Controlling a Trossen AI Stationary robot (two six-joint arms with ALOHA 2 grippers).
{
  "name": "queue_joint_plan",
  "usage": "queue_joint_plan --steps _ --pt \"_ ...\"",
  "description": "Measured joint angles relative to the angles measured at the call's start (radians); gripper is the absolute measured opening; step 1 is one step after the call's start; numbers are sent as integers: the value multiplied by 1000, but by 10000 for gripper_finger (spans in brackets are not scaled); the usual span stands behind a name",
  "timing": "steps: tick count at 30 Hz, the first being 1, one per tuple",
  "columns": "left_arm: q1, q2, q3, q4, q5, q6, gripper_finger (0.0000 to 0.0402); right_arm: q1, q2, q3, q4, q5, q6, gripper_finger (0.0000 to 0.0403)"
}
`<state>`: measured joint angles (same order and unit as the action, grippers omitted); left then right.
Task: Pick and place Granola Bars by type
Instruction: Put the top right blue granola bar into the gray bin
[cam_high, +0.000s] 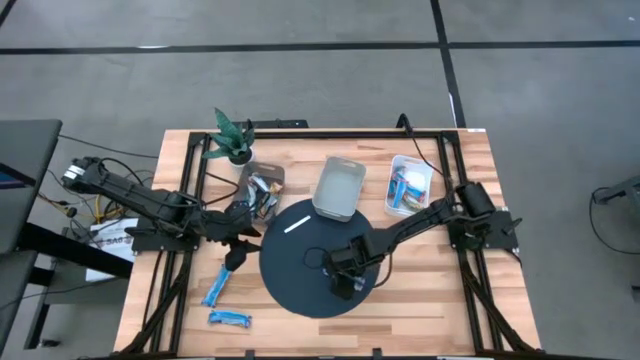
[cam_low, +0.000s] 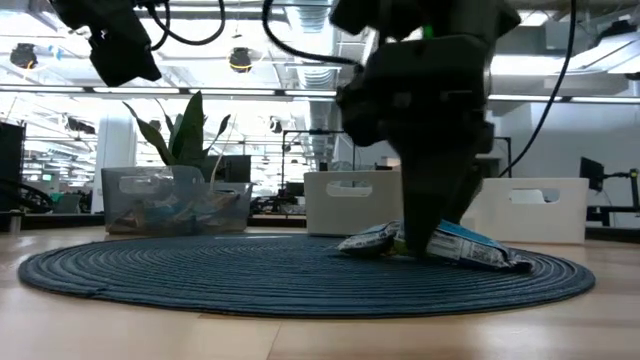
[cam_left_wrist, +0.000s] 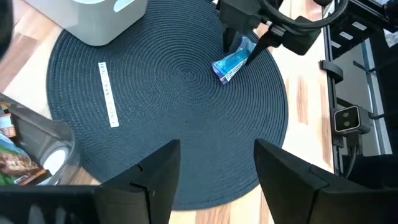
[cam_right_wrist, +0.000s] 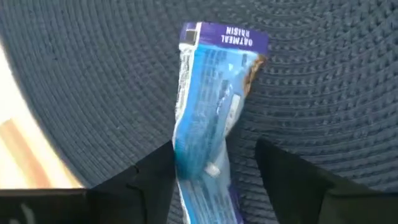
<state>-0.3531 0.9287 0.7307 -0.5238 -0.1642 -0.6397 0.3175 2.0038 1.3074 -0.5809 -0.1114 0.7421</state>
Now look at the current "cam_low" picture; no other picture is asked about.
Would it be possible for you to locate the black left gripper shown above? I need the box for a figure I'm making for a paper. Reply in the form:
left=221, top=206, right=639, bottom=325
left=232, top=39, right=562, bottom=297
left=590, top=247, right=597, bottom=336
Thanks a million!
left=88, top=9, right=164, bottom=89

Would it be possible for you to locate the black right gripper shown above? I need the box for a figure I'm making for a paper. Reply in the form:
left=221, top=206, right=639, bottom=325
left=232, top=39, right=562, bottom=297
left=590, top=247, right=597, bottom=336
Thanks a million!
left=335, top=34, right=496, bottom=259

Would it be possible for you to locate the blue white green granola bar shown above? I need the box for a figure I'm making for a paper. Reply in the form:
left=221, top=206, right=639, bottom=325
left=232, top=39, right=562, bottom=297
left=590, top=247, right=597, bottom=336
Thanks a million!
left=336, top=218, right=535, bottom=274

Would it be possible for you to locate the black monitor on arm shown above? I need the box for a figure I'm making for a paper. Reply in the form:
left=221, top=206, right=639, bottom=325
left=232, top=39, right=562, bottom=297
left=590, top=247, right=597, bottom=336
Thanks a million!
left=579, top=155, right=640, bottom=226

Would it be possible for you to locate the green snake plant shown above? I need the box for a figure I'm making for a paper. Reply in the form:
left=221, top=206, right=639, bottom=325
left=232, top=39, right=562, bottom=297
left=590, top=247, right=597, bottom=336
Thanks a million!
left=122, top=90, right=233, bottom=169

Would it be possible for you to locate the LED light bar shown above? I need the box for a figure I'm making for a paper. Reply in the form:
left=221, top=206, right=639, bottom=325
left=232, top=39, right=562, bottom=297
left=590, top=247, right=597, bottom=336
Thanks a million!
left=0, top=83, right=640, bottom=105

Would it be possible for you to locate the white plastic bin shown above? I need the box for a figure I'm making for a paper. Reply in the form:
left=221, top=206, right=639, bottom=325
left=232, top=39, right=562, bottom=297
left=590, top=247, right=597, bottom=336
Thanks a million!
left=303, top=170, right=405, bottom=237
left=459, top=177, right=591, bottom=246

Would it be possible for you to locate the black cabinet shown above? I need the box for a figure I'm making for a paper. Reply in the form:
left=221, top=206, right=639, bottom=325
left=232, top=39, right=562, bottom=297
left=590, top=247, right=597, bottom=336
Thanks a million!
left=0, top=122, right=27, bottom=212

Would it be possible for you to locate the clear grey plastic bin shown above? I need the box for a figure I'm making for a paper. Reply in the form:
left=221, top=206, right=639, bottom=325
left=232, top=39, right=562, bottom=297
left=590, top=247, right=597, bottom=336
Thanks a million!
left=100, top=165, right=255, bottom=237

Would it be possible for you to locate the dark blue round woven mat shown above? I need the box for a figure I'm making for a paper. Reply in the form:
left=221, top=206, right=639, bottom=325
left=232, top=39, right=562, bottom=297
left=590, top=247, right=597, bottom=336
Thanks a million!
left=17, top=233, right=597, bottom=320

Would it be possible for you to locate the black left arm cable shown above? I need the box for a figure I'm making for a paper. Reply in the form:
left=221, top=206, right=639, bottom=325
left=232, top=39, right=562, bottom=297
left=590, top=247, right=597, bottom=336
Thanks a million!
left=146, top=0, right=227, bottom=47

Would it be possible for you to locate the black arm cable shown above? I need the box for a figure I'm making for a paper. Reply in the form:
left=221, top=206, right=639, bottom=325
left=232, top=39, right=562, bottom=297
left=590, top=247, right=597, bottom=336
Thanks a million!
left=146, top=0, right=227, bottom=47
left=498, top=0, right=578, bottom=179

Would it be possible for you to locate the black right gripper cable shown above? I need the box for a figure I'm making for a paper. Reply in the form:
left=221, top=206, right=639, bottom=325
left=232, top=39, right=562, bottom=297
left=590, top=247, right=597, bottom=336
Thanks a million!
left=261, top=0, right=362, bottom=67

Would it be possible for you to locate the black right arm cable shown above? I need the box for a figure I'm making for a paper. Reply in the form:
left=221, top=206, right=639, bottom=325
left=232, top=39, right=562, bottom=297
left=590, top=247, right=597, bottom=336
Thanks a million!
left=498, top=0, right=578, bottom=179

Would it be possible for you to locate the black cable loop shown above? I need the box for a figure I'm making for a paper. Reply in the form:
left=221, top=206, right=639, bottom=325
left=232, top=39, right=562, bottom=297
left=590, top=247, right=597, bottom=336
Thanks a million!
left=0, top=179, right=55, bottom=214

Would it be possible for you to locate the silver ventilation duct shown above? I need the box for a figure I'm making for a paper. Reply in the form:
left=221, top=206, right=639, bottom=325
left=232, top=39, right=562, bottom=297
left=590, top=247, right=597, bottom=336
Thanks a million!
left=284, top=0, right=346, bottom=166

